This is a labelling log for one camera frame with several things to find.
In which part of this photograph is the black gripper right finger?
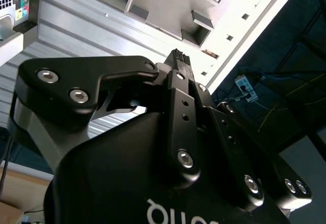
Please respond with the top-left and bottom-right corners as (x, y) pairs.
(183, 54), (312, 211)

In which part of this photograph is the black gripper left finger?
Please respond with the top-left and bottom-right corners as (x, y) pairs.
(18, 48), (202, 188)

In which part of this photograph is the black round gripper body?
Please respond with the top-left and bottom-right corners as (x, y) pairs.
(9, 94), (291, 224)

